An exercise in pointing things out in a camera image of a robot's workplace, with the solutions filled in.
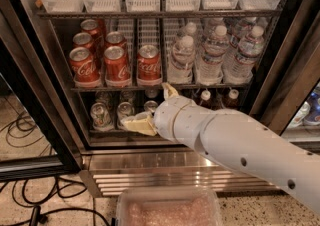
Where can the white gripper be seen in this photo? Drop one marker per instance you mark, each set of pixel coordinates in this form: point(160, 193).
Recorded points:
point(165, 115)

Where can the red coke can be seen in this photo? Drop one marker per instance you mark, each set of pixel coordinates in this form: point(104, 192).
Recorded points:
point(83, 39)
point(83, 64)
point(115, 38)
point(149, 66)
point(116, 66)
point(92, 27)

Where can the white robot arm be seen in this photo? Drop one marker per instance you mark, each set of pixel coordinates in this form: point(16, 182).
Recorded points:
point(235, 141)

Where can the front left blue pepsi can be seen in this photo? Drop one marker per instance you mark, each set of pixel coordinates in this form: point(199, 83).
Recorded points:
point(150, 106)

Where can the silver soda can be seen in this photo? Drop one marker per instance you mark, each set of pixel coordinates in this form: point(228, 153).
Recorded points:
point(101, 118)
point(124, 110)

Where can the front left silver soda can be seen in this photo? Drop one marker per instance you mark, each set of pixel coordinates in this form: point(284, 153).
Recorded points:
point(101, 118)

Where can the steel fridge bottom grille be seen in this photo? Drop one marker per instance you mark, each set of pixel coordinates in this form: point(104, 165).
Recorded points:
point(109, 174)

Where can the open glass fridge door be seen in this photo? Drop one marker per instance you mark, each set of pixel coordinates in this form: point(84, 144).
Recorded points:
point(29, 49)

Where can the blue can behind right door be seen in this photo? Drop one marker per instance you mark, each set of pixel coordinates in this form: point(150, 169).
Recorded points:
point(313, 117)

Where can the front left water bottle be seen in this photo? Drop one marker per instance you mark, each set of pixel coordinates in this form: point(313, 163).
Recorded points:
point(181, 61)

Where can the water bottle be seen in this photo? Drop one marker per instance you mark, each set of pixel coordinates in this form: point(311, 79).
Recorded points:
point(211, 55)
point(239, 62)
point(190, 29)
point(181, 61)

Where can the left brown drink bottle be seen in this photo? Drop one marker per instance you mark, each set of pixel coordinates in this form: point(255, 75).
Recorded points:
point(205, 99)

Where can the brown drink bottle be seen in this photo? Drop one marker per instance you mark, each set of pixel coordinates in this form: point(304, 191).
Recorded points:
point(205, 99)
point(231, 99)

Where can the front middle water bottle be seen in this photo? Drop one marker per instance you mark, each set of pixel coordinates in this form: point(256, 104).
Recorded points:
point(211, 55)

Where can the right brown drink bottle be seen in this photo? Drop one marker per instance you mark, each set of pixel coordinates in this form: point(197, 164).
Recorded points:
point(231, 99)

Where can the rear left water bottle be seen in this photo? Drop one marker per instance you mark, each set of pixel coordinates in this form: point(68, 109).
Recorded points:
point(190, 29)

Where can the front right water bottle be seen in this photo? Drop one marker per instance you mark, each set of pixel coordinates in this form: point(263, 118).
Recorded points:
point(239, 62)

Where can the clear plastic bin foreground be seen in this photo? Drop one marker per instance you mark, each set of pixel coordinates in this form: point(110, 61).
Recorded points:
point(168, 206)

